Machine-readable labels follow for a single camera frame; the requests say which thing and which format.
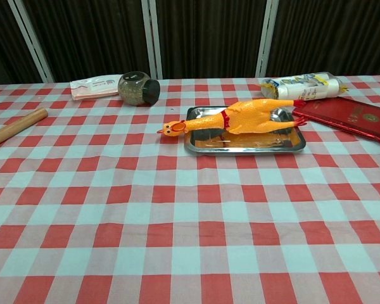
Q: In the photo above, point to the yellow rubber chicken toy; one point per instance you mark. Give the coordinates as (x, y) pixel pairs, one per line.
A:
(247, 114)

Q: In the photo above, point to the rectangular stainless steel tray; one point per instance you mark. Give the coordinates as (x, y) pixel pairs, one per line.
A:
(256, 145)

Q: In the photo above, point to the glass jar with black lid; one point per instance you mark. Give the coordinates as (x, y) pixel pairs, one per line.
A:
(133, 88)

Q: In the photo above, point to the red white checkered tablecloth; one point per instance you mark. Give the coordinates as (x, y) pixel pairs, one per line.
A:
(177, 237)

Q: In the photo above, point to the pink wet wipes pack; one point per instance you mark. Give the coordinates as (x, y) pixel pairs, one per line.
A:
(92, 87)

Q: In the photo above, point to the plastic bag rolls pack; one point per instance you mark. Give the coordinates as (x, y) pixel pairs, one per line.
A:
(301, 90)

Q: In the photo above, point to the red certificate booklet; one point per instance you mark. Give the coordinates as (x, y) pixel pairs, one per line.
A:
(345, 117)

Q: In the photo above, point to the wooden rolling pin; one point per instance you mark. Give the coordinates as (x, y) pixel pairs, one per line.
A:
(16, 126)

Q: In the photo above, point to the white metal screen post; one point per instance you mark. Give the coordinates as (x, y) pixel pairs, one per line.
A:
(31, 44)
(152, 41)
(267, 38)

